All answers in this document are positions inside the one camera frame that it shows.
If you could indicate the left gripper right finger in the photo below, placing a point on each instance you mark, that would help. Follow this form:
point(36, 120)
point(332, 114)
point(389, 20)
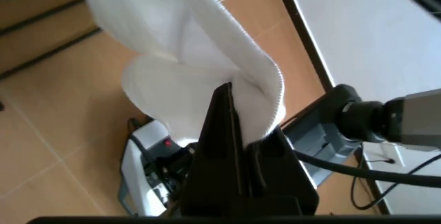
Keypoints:
point(286, 182)

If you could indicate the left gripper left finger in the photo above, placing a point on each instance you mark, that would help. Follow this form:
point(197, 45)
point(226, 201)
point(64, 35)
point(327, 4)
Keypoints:
point(213, 169)

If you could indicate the white garment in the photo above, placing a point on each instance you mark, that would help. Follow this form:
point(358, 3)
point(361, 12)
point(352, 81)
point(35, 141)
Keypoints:
point(155, 17)

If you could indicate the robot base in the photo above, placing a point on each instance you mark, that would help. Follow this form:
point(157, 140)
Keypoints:
point(138, 182)

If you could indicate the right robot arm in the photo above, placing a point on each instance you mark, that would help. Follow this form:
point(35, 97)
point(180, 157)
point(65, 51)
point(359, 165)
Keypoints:
point(413, 117)

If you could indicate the black clothes rack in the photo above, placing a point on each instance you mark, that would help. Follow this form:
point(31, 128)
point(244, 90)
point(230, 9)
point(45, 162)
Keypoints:
point(44, 53)

